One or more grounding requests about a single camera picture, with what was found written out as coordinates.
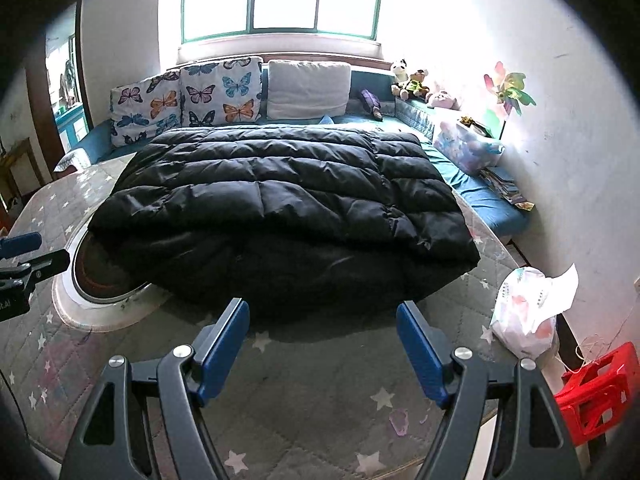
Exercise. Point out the black down jacket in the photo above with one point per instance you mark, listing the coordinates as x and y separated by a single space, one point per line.
280 200

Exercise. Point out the red plastic stool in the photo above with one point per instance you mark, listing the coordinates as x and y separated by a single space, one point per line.
600 390

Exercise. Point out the blue and white cabinet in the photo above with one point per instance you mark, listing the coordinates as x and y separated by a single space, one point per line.
72 127

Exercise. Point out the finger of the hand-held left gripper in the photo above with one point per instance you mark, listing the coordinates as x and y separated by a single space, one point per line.
45 264
20 246

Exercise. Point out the brown door frame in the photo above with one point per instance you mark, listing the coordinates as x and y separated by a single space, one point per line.
82 70

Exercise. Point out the wooden desk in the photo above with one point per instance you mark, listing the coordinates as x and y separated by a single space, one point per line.
20 150

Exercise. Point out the white and black plush toy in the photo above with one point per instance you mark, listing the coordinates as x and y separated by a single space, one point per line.
400 72

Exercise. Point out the printed white plastic bag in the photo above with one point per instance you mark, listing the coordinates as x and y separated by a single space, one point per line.
520 320

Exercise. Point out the blue cushioned bench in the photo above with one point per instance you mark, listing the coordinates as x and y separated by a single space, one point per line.
485 200

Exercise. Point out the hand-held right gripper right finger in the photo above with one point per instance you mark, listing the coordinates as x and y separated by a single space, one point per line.
422 355

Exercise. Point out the plain white pillow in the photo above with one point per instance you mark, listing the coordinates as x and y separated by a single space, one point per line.
307 90

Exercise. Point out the purple folding umbrella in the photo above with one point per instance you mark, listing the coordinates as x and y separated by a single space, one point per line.
372 102

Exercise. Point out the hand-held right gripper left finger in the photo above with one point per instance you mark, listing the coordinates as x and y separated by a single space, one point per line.
222 350

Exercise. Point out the stack of booklets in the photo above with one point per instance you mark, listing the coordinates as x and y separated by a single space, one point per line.
505 187

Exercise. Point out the pink and white plush bunny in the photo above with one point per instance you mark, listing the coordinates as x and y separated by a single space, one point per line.
442 97

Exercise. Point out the butterfly print pillow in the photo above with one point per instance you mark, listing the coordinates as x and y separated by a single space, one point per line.
220 92
145 110

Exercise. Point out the colourful pinwheel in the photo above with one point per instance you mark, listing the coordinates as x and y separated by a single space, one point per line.
507 90

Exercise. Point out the patterned grey cloth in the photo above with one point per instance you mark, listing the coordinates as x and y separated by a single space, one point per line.
72 161

